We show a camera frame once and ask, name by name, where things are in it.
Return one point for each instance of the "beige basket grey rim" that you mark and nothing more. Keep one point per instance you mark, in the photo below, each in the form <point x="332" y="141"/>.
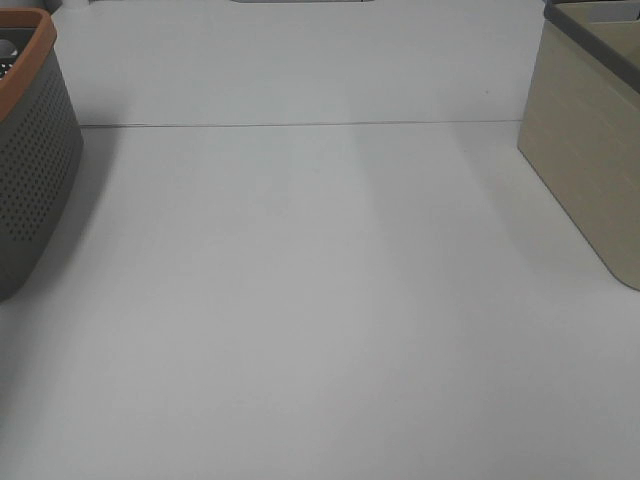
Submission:
<point x="580" y="127"/>

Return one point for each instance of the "grey perforated basket orange rim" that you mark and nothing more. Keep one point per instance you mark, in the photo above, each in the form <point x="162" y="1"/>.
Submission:
<point x="41" y="143"/>

